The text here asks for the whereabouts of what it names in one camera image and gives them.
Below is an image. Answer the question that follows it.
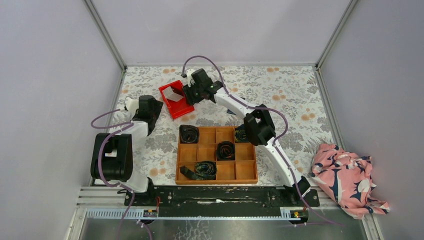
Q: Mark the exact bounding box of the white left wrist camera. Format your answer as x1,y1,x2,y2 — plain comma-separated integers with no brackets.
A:
124,97,139,116

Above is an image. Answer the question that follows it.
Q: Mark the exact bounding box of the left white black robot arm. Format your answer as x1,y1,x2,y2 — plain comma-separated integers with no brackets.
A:
90,95,163,206

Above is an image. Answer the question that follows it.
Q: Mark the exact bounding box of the rolled green tie bottom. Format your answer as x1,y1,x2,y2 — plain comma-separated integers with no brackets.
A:
179,161,218,181

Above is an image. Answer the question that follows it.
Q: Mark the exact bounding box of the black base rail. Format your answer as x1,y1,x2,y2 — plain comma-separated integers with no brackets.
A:
124,185,320,218

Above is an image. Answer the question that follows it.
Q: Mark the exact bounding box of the rolled dark tie top left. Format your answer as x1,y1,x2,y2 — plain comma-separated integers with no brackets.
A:
179,124,200,144

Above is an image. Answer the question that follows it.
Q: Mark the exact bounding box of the wooden compartment tray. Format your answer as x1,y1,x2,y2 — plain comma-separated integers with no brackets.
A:
175,125,259,185

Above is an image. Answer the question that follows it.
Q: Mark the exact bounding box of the pink floral cloth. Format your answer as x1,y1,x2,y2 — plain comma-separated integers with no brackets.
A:
311,143,390,220

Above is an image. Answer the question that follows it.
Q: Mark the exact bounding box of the rolled dark tie centre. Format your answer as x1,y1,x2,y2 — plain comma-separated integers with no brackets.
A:
216,141,236,161

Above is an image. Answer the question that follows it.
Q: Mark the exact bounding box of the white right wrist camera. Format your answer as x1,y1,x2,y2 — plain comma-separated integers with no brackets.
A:
181,68,195,87

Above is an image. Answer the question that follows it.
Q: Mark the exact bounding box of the rolled dark tie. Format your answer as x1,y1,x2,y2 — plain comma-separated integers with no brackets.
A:
179,124,200,144
216,141,236,161

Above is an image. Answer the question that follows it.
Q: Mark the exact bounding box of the red plastic bin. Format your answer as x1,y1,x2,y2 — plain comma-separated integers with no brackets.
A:
158,80,195,120

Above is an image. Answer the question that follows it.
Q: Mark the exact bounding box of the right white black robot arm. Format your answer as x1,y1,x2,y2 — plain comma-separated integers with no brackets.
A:
181,68,311,206

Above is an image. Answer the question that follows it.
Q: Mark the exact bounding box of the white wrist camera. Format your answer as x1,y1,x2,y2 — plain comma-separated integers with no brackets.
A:
181,68,195,87
124,97,139,116

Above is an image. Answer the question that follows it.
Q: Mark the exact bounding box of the stack of silver cards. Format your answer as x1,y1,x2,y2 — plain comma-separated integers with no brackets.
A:
162,86,184,102

